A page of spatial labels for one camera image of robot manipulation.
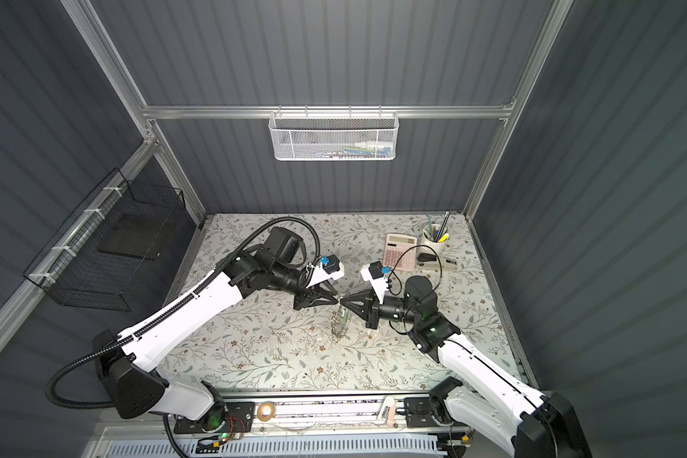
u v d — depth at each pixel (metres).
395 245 1.08
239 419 0.72
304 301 0.61
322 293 0.63
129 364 0.40
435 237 1.02
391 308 0.63
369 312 0.63
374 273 0.63
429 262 1.02
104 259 0.72
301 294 0.61
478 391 0.49
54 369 0.38
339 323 0.68
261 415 0.74
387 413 0.72
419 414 0.73
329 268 0.59
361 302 0.65
